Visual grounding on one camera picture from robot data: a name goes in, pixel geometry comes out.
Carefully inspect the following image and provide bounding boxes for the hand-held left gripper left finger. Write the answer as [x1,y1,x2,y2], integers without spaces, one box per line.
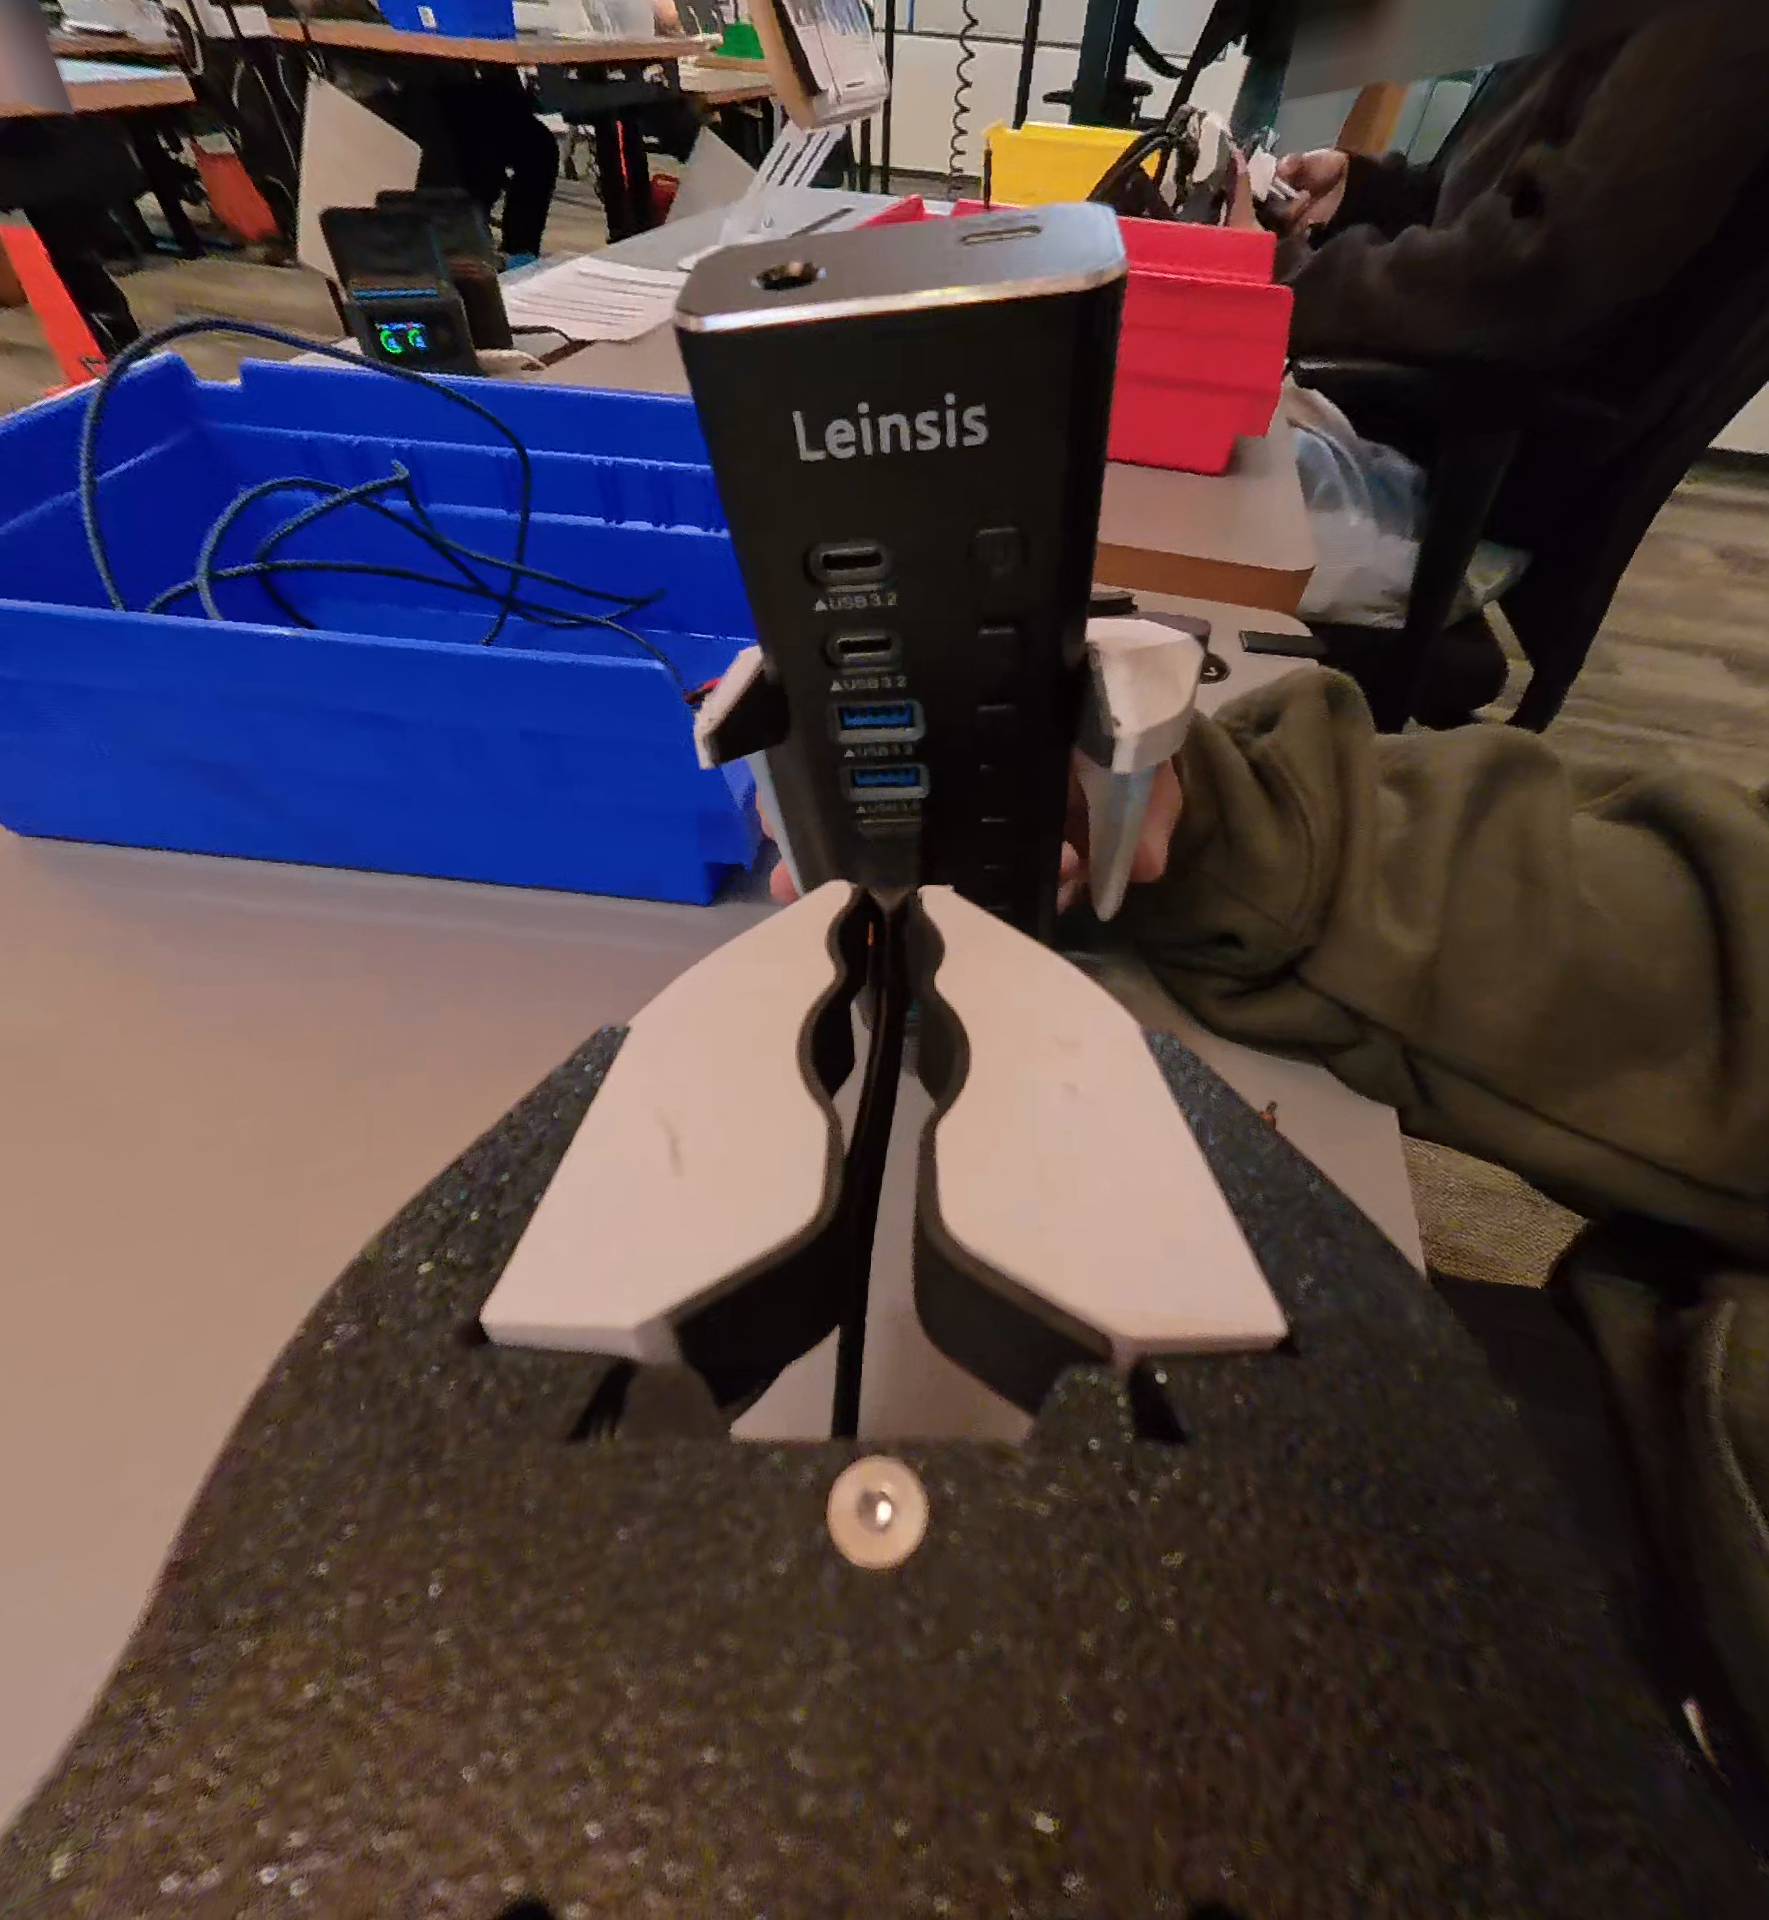
[478,881,869,1411]

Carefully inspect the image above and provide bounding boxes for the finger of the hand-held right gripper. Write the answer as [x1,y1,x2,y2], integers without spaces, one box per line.
[692,644,791,841]
[1073,617,1206,921]

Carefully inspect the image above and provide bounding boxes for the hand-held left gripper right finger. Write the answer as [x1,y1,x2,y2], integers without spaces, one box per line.
[915,883,1295,1415]

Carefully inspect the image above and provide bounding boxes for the thin black cable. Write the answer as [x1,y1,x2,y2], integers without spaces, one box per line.
[829,895,920,1445]

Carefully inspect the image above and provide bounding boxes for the black USB hub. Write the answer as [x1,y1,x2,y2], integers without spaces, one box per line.
[674,202,1132,962]

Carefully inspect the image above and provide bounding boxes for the person's right forearm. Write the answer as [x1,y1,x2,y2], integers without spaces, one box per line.
[1126,666,1769,1265]

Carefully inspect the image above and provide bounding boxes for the grey desk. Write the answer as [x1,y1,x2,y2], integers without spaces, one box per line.
[0,193,1433,1853]

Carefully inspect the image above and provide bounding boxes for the person's right hand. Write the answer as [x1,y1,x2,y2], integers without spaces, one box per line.
[1060,737,1187,906]

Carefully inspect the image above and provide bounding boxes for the clear plastic bag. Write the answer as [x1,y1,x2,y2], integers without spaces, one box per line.
[1293,381,1519,626]

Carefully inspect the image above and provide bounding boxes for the red plastic bin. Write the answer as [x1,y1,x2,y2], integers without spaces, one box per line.
[869,193,1295,479]

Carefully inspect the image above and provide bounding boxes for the blue plastic bin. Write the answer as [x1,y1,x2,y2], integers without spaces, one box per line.
[0,351,768,908]

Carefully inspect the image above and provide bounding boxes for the white paper sheets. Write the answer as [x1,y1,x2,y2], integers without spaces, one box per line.
[501,252,701,346]

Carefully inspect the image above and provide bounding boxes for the black power bank lit display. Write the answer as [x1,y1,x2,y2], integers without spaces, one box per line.
[319,202,484,378]

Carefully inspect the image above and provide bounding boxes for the black office chair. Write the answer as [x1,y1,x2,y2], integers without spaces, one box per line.
[1287,223,1769,740]

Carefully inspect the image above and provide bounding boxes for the yellow plastic bin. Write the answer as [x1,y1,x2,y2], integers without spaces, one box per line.
[985,122,1206,216]

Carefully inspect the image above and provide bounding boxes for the white folded panel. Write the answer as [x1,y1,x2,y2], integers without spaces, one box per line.
[295,74,425,282]

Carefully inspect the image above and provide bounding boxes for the dark braided cable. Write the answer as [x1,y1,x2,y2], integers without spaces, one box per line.
[79,314,721,709]

